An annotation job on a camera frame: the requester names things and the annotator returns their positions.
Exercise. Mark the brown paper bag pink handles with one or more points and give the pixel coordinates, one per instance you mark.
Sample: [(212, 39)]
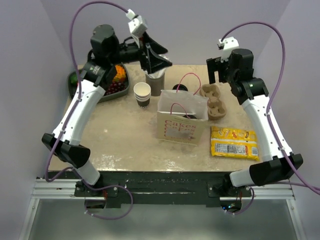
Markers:
[(172, 126)]

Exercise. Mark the grey fruit tray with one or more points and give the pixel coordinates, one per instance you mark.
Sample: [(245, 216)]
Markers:
[(72, 89)]

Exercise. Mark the orange spiky fruit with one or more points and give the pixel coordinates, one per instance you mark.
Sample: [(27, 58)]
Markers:
[(120, 74)]

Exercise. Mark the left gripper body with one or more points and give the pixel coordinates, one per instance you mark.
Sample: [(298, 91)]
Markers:
[(130, 52)]

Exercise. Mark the black plastic cup lid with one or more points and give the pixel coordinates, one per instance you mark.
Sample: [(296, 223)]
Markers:
[(190, 116)]

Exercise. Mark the aluminium frame rail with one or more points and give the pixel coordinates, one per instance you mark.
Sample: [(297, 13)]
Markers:
[(65, 189)]

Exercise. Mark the green lime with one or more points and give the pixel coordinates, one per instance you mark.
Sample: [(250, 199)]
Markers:
[(73, 80)]

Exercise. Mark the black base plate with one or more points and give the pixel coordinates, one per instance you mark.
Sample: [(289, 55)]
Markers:
[(117, 188)]

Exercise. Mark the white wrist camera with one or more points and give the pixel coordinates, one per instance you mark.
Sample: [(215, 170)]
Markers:
[(137, 24), (227, 45)]

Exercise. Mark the cardboard cup carrier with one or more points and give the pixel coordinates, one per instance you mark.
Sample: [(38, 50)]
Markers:
[(216, 109)]

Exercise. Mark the yellow snack bag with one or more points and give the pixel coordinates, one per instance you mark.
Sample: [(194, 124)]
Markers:
[(234, 143)]

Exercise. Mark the stack of paper cups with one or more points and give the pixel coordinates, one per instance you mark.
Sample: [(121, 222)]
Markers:
[(142, 93)]

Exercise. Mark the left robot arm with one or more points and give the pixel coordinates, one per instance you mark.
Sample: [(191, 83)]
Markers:
[(93, 81)]

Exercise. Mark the grey straw holder cup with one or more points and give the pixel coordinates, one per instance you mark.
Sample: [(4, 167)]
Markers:
[(156, 81)]

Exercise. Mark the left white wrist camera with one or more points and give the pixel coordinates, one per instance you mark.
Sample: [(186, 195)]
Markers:
[(137, 24)]

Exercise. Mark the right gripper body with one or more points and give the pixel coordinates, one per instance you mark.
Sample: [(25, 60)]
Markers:
[(228, 77)]

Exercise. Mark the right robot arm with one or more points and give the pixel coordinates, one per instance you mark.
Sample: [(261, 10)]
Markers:
[(278, 160)]

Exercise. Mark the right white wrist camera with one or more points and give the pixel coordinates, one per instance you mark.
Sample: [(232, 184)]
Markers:
[(227, 45)]

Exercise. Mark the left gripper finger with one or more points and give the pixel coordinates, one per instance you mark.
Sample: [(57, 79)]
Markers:
[(156, 62), (156, 47)]

